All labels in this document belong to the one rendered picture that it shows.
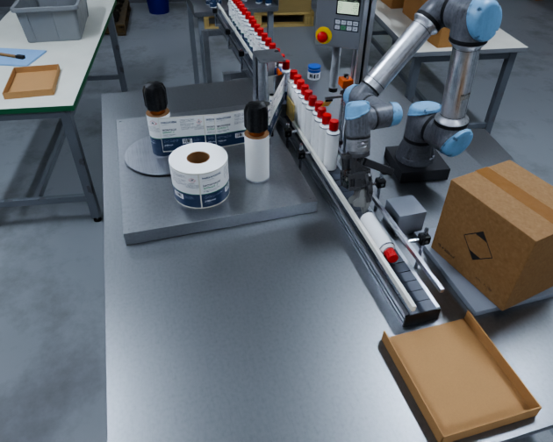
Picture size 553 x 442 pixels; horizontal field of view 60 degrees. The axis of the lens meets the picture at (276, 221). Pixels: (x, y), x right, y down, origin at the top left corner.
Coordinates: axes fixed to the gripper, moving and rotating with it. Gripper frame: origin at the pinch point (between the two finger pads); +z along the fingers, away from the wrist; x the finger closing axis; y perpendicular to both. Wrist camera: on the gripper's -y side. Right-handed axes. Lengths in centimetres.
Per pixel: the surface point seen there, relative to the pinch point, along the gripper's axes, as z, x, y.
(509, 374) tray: 28, 56, -12
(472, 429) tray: 30, 67, 6
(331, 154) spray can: -13.4, -27.1, 0.9
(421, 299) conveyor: 16.7, 33.1, -1.2
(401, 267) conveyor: 12.2, 20.7, -1.7
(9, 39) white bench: -70, -229, 143
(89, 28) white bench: -74, -239, 93
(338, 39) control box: -53, -32, -6
